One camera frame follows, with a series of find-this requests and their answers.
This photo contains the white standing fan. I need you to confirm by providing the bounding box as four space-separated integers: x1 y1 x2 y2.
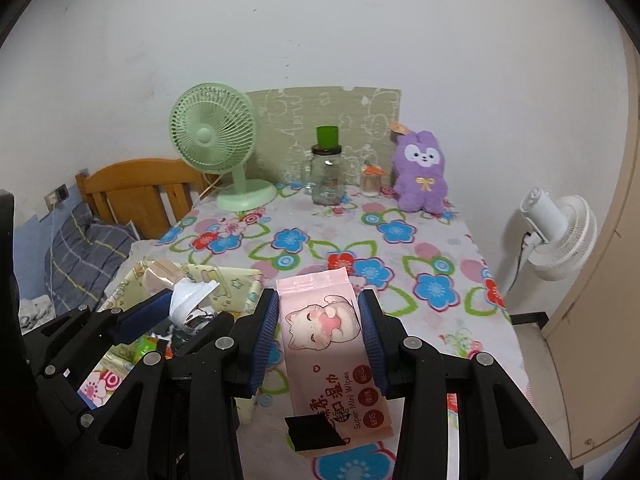
518 186 598 282

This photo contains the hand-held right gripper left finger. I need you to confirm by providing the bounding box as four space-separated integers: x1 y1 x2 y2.
60 287 281 480

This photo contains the wooden headboard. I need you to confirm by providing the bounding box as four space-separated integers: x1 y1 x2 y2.
75 158 212 239

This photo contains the green desk fan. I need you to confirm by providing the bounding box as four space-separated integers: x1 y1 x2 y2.
168 82 277 212

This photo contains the beige patterned board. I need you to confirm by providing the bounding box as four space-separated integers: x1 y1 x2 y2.
245 86 402 194

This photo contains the small glass jar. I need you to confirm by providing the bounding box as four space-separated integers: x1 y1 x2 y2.
361 162 385 197

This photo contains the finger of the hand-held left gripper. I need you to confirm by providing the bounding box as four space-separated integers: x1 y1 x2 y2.
169 311 236 359
22 290 176 388

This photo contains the pink wet wipes pack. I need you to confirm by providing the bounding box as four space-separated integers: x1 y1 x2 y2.
276 268 397 459

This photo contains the yellow fabric storage box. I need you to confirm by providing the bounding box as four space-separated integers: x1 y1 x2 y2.
97 260 265 396

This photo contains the white plastic packet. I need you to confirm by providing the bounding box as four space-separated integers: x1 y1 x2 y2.
169 280 222 335

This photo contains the beige cabinet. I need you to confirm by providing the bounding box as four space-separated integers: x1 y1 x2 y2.
542 25 640 467

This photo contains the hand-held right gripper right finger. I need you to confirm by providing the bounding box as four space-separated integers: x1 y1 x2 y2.
356 289 583 480

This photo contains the black fan cable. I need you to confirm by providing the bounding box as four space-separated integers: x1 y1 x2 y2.
501 231 532 302

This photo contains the beige tissue pack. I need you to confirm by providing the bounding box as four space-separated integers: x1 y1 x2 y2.
141 259 189 294

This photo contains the purple plush bunny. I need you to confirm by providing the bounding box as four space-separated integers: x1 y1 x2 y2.
390 121 450 212

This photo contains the white crumpled cloth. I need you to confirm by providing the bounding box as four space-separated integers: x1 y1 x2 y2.
20 295 57 332

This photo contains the grey plaid pillow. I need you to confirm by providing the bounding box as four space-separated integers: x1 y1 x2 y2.
45 202 137 312

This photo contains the glass jar mug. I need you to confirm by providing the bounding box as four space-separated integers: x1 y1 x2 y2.
304 145 347 206

